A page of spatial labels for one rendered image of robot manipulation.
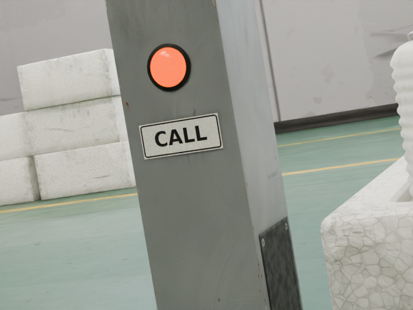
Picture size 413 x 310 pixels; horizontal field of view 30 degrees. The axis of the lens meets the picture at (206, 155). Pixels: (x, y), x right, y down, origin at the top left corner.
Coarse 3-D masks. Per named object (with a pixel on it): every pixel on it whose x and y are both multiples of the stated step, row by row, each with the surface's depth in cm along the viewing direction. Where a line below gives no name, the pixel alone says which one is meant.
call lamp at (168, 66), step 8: (168, 48) 44; (160, 56) 44; (168, 56) 43; (176, 56) 43; (152, 64) 44; (160, 64) 44; (168, 64) 43; (176, 64) 43; (184, 64) 43; (152, 72) 44; (160, 72) 44; (168, 72) 44; (176, 72) 43; (184, 72) 43; (160, 80) 44; (168, 80) 44; (176, 80) 44
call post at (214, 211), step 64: (128, 0) 44; (192, 0) 43; (128, 64) 45; (192, 64) 43; (256, 64) 47; (128, 128) 45; (192, 128) 44; (256, 128) 46; (192, 192) 44; (256, 192) 44; (192, 256) 45; (256, 256) 43
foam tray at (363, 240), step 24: (360, 192) 40; (384, 192) 38; (408, 192) 40; (336, 216) 33; (360, 216) 32; (384, 216) 32; (408, 216) 31; (336, 240) 33; (360, 240) 32; (384, 240) 32; (408, 240) 31; (336, 264) 33; (360, 264) 32; (384, 264) 32; (408, 264) 32; (336, 288) 33; (360, 288) 32; (384, 288) 32; (408, 288) 32
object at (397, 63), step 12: (408, 48) 35; (396, 60) 36; (408, 60) 35; (396, 72) 36; (408, 72) 35; (396, 84) 37; (408, 84) 35; (396, 96) 37; (408, 96) 36; (408, 108) 36; (408, 120) 36; (408, 132) 36; (408, 144) 36; (408, 156) 37; (408, 168) 37; (408, 180) 38
